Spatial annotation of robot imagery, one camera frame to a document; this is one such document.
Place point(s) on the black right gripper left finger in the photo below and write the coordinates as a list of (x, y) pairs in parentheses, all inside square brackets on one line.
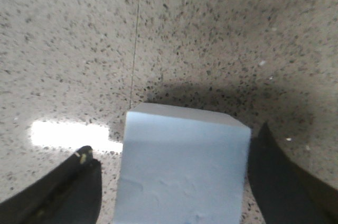
[(71, 193)]

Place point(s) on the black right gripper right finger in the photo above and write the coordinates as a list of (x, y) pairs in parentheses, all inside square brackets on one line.
[(285, 192)]

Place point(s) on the blue foam block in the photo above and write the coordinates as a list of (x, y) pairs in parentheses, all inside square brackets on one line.
[(181, 165)]

